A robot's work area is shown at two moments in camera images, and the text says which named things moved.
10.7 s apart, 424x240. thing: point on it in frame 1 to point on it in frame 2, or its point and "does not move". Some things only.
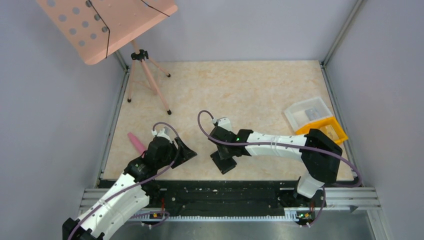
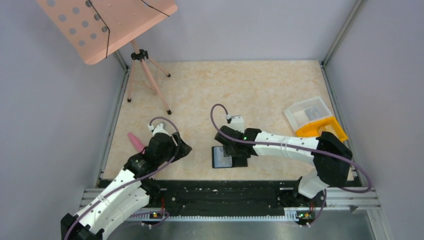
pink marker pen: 138,145 does not move
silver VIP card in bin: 313,113 does not move
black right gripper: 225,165 to 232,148
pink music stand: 96,29 does not move
